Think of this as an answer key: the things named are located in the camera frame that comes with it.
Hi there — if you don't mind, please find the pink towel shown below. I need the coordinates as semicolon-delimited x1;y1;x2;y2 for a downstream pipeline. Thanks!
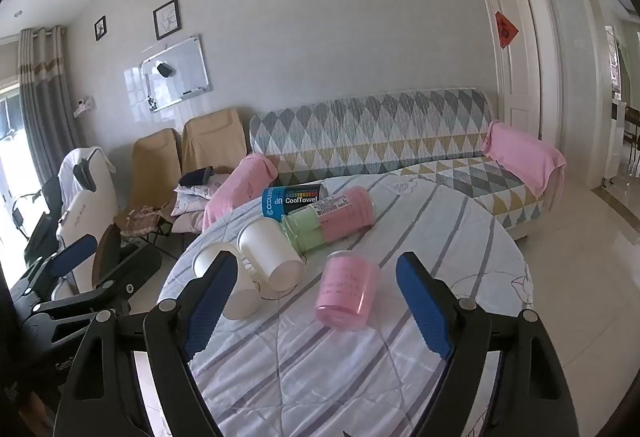
201;153;279;233
482;120;567;198

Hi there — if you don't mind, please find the white paper cup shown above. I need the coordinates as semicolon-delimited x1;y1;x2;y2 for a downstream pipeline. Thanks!
237;218;306;293
192;241;261;319

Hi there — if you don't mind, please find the grey striped curtain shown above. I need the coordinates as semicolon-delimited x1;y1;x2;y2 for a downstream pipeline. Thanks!
17;27;83;168

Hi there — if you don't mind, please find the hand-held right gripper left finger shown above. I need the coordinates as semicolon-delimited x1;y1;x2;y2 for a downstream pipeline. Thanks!
54;249;240;437

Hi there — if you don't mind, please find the diamond patterned sofa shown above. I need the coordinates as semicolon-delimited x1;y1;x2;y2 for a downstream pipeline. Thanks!
248;87;566;243

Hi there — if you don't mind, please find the pink cup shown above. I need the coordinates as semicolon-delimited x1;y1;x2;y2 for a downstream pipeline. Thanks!
315;249;381;330

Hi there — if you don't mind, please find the brown bag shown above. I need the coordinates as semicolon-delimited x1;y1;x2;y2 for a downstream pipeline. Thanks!
114;204;171;238

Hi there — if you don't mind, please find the red door decoration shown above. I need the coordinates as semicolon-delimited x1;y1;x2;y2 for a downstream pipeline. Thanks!
495;11;516;49

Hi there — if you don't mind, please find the striped white tablecloth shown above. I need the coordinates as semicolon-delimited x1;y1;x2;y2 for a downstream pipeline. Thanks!
132;174;533;437

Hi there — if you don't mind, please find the white door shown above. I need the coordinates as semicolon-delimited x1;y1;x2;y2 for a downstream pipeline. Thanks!
487;0;543;138

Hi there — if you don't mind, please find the whiteboard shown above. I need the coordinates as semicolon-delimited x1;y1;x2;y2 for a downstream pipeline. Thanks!
139;34;211;110

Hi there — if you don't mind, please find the blue towel canister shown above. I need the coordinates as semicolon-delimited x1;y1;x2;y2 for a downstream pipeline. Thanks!
261;184;329;219

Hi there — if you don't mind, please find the dark folded cloth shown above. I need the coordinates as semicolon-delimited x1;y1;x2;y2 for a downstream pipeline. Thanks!
180;168;215;188

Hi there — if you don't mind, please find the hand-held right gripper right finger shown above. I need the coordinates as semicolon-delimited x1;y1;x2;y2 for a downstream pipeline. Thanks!
395;252;582;437

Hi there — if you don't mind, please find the white gaming chair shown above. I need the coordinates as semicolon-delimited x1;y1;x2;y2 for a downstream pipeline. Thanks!
50;146;121;303

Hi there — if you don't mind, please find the black chair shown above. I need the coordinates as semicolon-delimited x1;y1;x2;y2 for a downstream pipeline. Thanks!
11;174;63;263

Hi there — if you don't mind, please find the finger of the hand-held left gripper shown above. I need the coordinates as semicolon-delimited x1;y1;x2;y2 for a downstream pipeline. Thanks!
9;234;99;300
22;244;164;318

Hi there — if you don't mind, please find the pink towel bottle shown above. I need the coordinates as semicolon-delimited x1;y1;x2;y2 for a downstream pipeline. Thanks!
320;186;376;243

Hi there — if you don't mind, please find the green towel bottle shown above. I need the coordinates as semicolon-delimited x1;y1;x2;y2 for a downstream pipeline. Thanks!
280;210;328;255

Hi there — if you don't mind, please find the floral cushion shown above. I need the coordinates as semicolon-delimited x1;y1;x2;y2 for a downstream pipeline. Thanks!
170;172;231;233

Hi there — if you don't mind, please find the tan covered chair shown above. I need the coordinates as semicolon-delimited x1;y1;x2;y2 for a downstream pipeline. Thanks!
131;128;182;218
181;107;248;175

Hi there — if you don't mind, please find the line drawing picture frame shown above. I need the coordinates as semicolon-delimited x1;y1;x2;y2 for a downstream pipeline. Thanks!
152;0;181;40

